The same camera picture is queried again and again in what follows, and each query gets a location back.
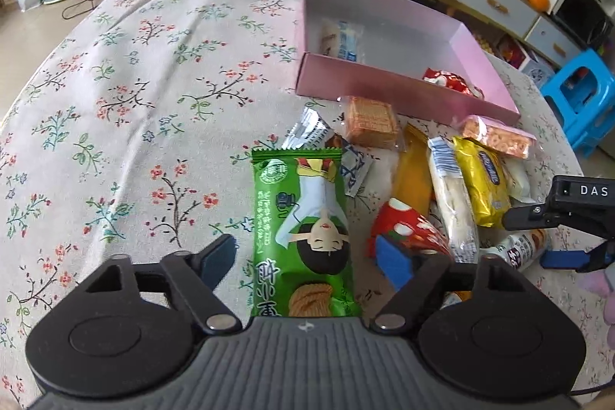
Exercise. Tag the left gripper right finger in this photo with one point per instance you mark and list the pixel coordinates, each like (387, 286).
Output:
(416, 279)

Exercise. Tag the white blue snack packet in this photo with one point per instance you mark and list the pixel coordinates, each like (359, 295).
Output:
(342, 39)

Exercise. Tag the orange cracker packet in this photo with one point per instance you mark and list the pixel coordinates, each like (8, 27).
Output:
(370, 123)

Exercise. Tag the orange fruit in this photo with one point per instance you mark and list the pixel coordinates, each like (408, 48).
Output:
(540, 5)

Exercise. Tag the white yellow snack packet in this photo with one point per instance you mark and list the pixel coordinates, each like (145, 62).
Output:
(518, 182)

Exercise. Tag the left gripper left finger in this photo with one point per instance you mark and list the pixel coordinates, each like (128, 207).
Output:
(192, 279)

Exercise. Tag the green snack packet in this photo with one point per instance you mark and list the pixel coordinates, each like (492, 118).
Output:
(301, 264)

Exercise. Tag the red strawberry snack packet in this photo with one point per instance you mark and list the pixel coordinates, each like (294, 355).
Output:
(403, 223)

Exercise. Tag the floral table cloth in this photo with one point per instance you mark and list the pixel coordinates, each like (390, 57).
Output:
(134, 136)

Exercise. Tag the silver foil packet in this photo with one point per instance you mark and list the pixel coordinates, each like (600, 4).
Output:
(310, 132)

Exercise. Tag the red white snack packet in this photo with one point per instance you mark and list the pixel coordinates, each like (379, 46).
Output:
(452, 81)

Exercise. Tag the orange snack packet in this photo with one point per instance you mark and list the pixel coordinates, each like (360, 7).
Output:
(412, 182)

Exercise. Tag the pink snack bar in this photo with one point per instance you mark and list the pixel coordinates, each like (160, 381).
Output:
(498, 136)

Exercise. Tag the white brown cake packet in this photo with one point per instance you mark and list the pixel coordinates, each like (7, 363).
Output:
(519, 249)

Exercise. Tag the pink cardboard box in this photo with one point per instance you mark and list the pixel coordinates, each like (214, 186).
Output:
(401, 40)

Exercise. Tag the blue plastic stool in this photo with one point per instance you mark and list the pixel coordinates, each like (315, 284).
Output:
(581, 95)

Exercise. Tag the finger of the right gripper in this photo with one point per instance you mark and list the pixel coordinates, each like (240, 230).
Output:
(596, 259)

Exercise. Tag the white long bread packet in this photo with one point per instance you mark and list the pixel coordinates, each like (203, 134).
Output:
(453, 201)

